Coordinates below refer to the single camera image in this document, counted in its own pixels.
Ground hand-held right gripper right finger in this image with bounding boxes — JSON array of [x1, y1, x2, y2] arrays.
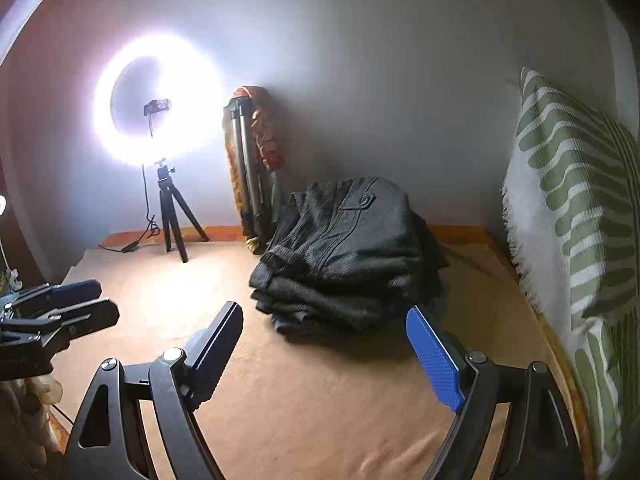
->
[[406, 305, 586, 480]]

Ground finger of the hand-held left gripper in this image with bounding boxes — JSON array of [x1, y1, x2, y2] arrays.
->
[[37, 298, 121, 356], [22, 280, 102, 313]]

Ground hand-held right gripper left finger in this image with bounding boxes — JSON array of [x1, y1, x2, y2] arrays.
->
[[64, 301, 245, 480]]

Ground grey checked pants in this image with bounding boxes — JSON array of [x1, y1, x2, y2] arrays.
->
[[260, 176, 426, 286]]

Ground person's left forearm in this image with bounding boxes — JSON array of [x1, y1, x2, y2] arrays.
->
[[0, 375, 63, 461]]

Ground dark folded pants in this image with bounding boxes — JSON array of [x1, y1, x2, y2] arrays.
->
[[249, 255, 451, 332]]

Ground blue-grey folded garment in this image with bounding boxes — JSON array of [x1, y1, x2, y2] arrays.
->
[[270, 310, 361, 336]]

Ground beige blanket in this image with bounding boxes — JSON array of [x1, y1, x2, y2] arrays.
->
[[47, 240, 571, 480]]

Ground white gooseneck desk lamp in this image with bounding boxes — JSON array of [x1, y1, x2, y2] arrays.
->
[[0, 194, 21, 291]]

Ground small black tripod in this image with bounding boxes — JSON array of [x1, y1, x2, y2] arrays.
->
[[155, 158, 210, 264]]

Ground green striped white pillow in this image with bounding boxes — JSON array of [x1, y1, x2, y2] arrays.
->
[[501, 66, 640, 478]]

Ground folded silver tripod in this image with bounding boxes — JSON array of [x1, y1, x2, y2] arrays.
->
[[223, 99, 268, 246]]

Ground black phone clip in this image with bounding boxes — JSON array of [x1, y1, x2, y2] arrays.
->
[[144, 99, 172, 138]]

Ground black power cable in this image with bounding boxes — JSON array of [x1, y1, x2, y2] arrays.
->
[[98, 162, 161, 253]]

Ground bright ring light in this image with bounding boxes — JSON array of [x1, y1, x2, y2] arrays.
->
[[92, 35, 228, 166]]

